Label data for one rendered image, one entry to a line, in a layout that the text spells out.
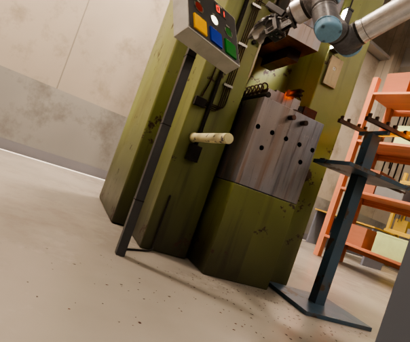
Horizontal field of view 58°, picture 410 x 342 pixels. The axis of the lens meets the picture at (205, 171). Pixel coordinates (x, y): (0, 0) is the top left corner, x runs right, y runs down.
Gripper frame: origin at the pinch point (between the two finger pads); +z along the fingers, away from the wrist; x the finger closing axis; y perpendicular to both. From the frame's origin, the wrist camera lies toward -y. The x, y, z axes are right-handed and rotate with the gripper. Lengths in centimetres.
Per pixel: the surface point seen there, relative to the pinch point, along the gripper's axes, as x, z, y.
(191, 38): -21.6, 14.6, 6.3
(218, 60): -3.6, 15.2, 6.3
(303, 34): 43, -7, -24
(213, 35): -12.3, 10.3, 1.6
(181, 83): -10.1, 31.2, 13.7
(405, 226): 774, 117, -54
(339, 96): 88, -4, -9
